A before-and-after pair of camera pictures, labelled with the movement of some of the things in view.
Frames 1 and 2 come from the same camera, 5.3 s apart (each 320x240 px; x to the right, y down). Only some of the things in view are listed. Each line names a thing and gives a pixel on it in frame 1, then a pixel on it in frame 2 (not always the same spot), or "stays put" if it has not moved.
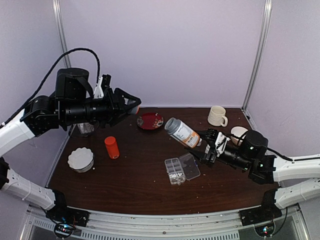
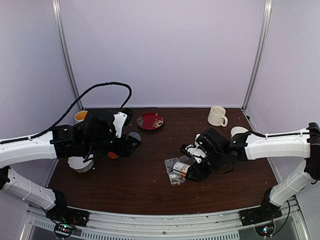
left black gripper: x=116 y=106 to x=122 y=149
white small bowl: x=236 y=133 stays put
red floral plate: x=150 y=121 stays put
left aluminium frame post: x=61 y=29 stays put
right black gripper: x=211 y=138 to x=197 y=172
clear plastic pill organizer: x=182 y=169 stays put
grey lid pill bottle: x=182 y=133 to x=180 y=168
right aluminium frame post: x=268 y=4 stays put
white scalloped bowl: x=81 y=160 stays put
